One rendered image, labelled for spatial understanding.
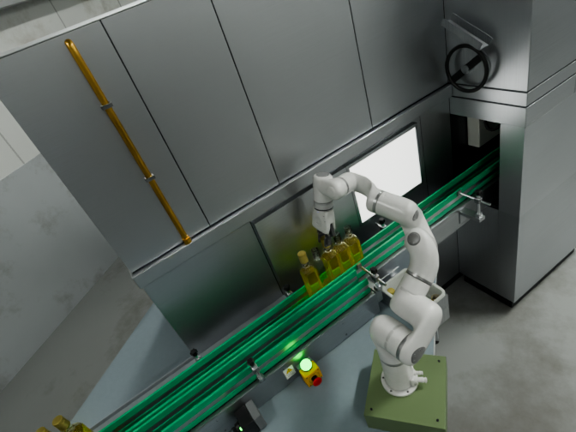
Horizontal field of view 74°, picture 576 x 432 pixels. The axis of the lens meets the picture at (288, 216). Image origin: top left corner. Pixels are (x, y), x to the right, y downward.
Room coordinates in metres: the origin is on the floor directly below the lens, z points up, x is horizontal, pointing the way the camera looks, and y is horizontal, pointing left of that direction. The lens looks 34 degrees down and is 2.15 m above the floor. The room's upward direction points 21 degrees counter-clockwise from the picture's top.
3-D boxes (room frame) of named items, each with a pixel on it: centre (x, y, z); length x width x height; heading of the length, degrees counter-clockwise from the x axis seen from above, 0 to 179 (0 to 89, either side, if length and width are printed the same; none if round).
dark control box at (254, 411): (0.82, 0.40, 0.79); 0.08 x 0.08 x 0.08; 20
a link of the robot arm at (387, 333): (0.73, -0.17, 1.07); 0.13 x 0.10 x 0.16; 23
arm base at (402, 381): (0.73, -0.18, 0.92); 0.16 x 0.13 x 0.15; 65
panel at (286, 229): (1.42, -0.28, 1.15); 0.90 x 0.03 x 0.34; 110
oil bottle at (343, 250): (1.24, -0.16, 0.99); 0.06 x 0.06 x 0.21; 21
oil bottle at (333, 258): (1.22, -0.11, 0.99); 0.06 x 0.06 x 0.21; 21
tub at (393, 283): (1.08, -0.38, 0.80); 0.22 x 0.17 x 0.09; 20
